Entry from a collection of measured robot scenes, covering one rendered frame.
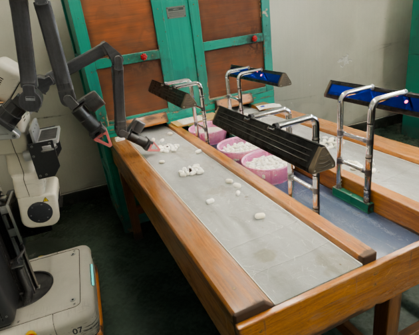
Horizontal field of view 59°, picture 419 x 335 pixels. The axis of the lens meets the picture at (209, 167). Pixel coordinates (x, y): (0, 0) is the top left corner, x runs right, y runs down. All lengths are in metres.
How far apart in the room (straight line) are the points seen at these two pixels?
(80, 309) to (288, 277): 1.10
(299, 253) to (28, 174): 1.20
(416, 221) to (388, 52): 3.26
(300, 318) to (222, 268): 0.25
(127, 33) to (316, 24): 2.05
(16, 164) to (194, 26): 1.47
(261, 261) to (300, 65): 2.92
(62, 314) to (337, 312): 1.24
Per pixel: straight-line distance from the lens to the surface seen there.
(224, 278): 1.08
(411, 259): 1.30
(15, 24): 1.52
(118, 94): 2.00
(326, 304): 1.13
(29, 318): 1.99
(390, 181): 1.67
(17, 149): 1.76
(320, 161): 0.99
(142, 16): 2.55
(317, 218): 1.33
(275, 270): 1.14
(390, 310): 1.48
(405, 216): 1.47
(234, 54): 2.79
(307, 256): 1.19
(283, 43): 3.76
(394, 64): 4.62
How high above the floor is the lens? 1.46
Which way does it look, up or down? 23 degrees down
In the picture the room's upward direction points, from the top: 7 degrees counter-clockwise
